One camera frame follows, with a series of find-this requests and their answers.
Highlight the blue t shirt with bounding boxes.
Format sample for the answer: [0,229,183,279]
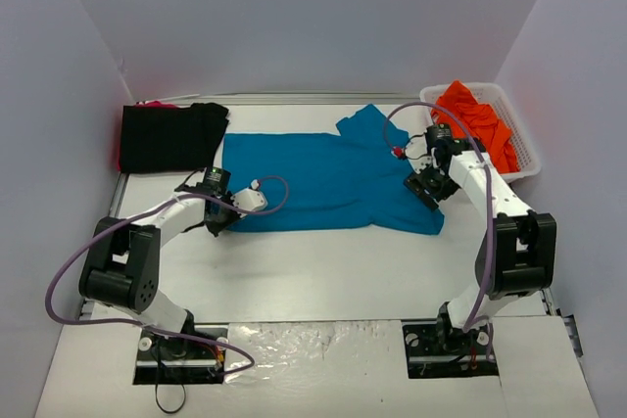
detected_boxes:
[222,105,444,235]

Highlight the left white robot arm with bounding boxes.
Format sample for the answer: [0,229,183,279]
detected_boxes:
[78,167,241,357]

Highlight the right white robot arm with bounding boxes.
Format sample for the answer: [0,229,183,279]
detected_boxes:
[405,124,557,352]

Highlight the folded black t shirt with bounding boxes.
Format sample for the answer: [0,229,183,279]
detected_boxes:
[118,103,229,174]

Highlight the orange t shirt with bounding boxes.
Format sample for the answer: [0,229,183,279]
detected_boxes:
[436,80,519,174]

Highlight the white plastic basket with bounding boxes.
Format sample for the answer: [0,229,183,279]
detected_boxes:
[419,82,541,183]

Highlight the folded pink t shirt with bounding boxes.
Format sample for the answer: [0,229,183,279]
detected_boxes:
[134,101,178,109]

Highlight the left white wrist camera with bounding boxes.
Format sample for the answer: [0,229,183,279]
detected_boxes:
[232,188,267,214]

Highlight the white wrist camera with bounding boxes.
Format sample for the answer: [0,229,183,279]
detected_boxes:
[232,188,267,214]
[402,134,432,173]

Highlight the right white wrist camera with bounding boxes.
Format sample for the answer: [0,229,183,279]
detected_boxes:
[402,134,432,173]

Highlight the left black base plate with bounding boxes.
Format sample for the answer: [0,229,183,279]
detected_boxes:
[132,330,225,386]

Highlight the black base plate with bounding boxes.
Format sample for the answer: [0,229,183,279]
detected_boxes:
[402,319,499,380]
[132,330,225,386]

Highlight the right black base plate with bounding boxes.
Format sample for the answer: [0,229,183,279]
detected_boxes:
[402,319,499,380]

